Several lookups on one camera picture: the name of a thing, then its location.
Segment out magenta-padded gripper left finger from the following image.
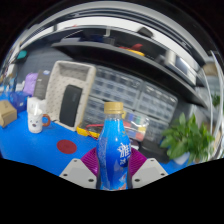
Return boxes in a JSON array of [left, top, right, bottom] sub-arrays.
[[59, 147, 101, 190]]

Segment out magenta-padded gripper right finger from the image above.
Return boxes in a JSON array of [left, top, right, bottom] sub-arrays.
[[129, 147, 169, 190]]

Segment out blue drink bottle gold cap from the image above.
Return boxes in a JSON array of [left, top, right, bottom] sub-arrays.
[[96, 101, 133, 192]]

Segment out black pouch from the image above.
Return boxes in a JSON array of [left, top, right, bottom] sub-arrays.
[[139, 139, 171, 164]]

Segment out flat round red coaster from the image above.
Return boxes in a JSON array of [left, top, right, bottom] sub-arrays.
[[56, 139, 78, 155]]

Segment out yellow multimeter with leads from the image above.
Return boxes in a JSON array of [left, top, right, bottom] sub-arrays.
[[76, 123, 101, 140]]

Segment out grey small-parts drawer cabinet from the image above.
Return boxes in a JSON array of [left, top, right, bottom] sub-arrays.
[[83, 96, 113, 127], [136, 81, 179, 117], [144, 114, 172, 144], [89, 65, 144, 103]]

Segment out clear organizer box coloured parts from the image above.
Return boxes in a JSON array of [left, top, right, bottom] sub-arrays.
[[122, 111, 150, 143]]

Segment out potted green plant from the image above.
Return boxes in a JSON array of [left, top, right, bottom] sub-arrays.
[[160, 112, 216, 166]]

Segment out black hard case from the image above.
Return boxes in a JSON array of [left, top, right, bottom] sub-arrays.
[[59, 84, 84, 128]]

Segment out beige dotted fabric bin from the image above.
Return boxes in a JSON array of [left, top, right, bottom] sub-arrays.
[[44, 60, 98, 132]]

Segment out brown cardboard box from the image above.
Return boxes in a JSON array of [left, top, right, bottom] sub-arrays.
[[0, 99, 18, 129]]

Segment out dark blue carton box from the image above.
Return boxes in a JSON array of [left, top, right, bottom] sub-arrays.
[[8, 90, 29, 114]]

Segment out purple plastic bag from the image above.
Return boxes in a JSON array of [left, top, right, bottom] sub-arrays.
[[22, 72, 39, 98]]

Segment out dark overhead shelf unit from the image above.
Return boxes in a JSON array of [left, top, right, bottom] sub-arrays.
[[19, 24, 209, 109]]

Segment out teal object on pegboard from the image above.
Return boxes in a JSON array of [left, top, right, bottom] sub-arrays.
[[14, 49, 30, 63]]

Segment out white mug orange handle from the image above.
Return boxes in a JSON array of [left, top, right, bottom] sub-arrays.
[[27, 107, 52, 134]]

